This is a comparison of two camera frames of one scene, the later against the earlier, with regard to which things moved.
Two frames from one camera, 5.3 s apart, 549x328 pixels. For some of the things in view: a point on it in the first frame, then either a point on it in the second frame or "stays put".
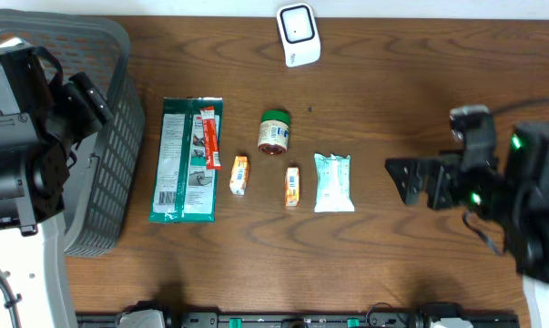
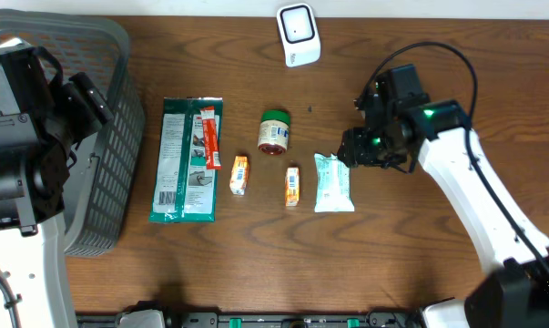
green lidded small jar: (274, 131) stays put
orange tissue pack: (292, 187) stays put
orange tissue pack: (239, 175) stays put
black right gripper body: (482, 189) to (375, 148)
